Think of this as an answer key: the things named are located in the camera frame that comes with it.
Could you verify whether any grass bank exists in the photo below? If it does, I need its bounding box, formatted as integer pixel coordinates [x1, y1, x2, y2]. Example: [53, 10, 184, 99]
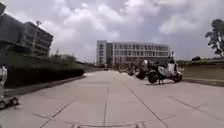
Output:
[182, 59, 224, 82]

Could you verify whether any pale multi-storey building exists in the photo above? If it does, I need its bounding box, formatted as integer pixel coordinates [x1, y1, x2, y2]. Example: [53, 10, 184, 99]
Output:
[96, 40, 172, 69]

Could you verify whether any robot's own part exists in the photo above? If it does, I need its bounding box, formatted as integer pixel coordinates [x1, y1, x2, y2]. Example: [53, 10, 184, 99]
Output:
[70, 122, 81, 128]
[135, 122, 146, 128]

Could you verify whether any row of parked scooters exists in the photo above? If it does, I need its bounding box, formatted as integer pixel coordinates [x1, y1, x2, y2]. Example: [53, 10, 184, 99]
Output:
[118, 56, 184, 85]

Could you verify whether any dark green hedge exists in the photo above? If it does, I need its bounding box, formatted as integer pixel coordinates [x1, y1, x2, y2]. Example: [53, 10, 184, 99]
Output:
[0, 53, 86, 89]

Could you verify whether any tree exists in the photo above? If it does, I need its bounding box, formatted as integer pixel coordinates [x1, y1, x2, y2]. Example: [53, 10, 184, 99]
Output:
[204, 18, 224, 59]

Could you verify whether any dark multi-storey building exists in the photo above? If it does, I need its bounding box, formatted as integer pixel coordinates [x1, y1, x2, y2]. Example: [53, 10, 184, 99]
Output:
[0, 2, 55, 58]

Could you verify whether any small wheeled robot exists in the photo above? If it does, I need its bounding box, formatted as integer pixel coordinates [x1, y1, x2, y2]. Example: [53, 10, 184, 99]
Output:
[0, 65, 20, 110]

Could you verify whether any street lamp pole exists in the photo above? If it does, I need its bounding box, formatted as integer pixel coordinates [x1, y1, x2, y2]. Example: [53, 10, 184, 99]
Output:
[31, 20, 43, 51]

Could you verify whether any grey concrete slab pavement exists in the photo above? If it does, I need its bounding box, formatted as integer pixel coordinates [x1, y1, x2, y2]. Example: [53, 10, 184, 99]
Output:
[0, 70, 224, 128]

